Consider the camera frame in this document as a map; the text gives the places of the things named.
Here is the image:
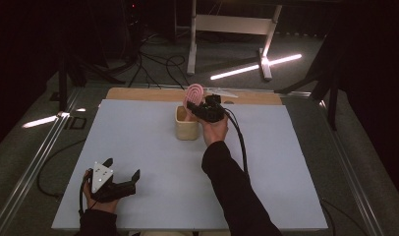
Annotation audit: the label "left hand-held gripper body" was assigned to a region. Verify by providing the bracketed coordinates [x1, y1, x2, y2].
[90, 160, 138, 204]

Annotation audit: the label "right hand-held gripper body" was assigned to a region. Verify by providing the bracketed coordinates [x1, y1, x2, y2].
[199, 87, 239, 124]

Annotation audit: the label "pink hairbrush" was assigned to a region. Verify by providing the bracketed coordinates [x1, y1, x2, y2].
[183, 83, 205, 123]

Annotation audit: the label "beige square cup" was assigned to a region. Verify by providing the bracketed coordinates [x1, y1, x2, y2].
[174, 105, 200, 142]

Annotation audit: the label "person's right hand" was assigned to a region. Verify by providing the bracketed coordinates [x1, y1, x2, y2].
[199, 113, 230, 148]

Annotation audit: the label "person's left hand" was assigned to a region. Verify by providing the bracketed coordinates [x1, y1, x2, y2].
[83, 168, 121, 215]

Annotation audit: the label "light blue table mat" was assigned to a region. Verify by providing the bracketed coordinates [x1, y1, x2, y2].
[50, 98, 329, 230]

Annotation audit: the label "black metal stand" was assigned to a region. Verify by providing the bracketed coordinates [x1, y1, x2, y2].
[274, 19, 341, 132]
[54, 48, 127, 112]

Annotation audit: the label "right hand-held gripper cable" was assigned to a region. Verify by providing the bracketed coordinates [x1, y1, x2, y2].
[222, 107, 369, 236]

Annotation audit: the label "hand-held gripper cable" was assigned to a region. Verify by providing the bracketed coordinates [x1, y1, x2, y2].
[36, 139, 93, 217]
[222, 107, 369, 236]

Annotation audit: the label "black floor cables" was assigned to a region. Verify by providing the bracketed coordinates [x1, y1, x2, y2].
[128, 32, 195, 91]

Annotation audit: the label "left hand-held gripper cable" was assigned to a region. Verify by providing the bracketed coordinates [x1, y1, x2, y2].
[36, 139, 93, 217]

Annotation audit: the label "metal frame rail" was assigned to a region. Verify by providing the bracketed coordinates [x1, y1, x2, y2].
[0, 88, 83, 236]
[318, 97, 387, 236]

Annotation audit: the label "white desk frame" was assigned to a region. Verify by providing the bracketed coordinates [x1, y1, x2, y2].
[186, 0, 284, 82]

